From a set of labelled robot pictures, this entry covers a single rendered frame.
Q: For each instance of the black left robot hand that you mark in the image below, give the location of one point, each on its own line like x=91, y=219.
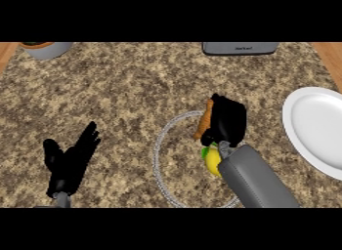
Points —
x=72, y=159

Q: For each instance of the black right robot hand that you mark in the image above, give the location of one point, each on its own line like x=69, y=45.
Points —
x=229, y=122

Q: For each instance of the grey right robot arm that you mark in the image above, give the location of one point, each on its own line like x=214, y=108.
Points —
x=255, y=177

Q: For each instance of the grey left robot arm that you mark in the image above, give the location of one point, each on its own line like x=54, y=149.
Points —
x=63, y=200

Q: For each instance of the white plate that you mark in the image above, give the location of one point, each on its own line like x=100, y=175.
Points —
x=322, y=132

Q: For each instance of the yellow lemon with green leaf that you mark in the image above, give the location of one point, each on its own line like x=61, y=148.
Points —
x=212, y=159

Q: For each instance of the grey appliance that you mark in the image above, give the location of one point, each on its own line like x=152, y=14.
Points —
x=240, y=48

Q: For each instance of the grey plant pot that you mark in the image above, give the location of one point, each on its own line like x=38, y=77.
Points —
x=46, y=49

